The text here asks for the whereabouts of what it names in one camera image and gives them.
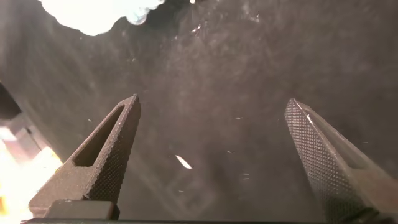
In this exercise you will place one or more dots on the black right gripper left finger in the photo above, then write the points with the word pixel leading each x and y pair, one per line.
pixel 102 174

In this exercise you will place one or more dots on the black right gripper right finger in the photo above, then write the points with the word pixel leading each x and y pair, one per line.
pixel 326 161

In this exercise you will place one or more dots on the light blue bath pouf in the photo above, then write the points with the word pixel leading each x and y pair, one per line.
pixel 93 15

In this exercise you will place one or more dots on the black table cloth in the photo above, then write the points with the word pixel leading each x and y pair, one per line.
pixel 217 77

